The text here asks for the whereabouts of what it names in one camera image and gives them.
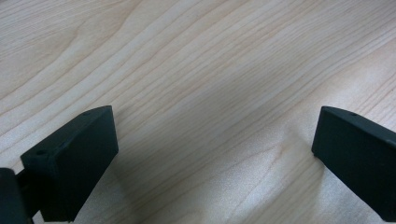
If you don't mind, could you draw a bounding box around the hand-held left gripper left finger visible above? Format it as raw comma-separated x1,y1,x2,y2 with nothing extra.
20,105,120,223

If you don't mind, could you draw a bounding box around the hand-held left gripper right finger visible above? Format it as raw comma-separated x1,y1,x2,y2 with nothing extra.
311,105,396,223

